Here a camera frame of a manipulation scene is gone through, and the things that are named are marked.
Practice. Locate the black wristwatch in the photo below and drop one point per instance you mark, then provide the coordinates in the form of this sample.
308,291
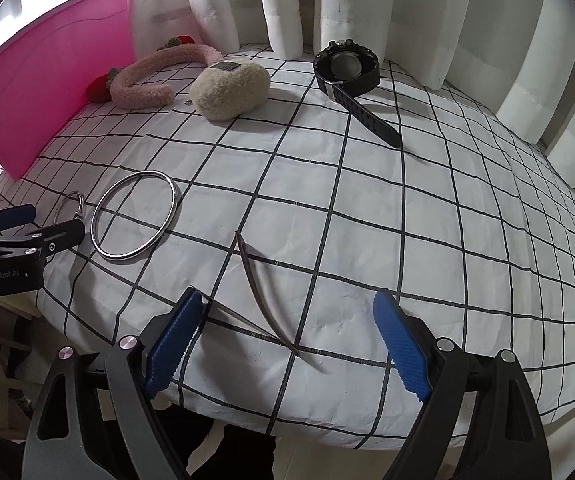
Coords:
347,67

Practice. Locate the white furniture frame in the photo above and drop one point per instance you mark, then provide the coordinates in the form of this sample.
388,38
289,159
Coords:
10,385

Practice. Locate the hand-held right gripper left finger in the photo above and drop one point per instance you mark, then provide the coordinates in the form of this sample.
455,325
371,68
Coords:
175,345

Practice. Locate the pink fuzzy strawberry headband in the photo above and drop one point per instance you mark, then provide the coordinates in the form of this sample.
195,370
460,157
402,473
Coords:
132,80

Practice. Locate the person's dark pants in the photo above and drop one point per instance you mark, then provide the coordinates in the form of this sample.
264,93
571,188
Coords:
227,450

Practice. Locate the thin brown headband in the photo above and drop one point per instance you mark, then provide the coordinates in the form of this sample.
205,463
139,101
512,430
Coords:
251,280

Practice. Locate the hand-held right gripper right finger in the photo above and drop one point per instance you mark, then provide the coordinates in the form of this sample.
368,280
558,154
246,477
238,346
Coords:
402,350

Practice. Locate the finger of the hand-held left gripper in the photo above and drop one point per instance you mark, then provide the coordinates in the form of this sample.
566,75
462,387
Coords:
10,216
62,235

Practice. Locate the pink plastic storage bin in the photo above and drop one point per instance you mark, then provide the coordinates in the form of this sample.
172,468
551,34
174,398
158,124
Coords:
42,85

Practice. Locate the large silver bangle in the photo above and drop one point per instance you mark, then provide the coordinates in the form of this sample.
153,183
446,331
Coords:
93,225

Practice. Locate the white black checked cloth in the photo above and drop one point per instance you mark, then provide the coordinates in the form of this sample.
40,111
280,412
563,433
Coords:
367,210

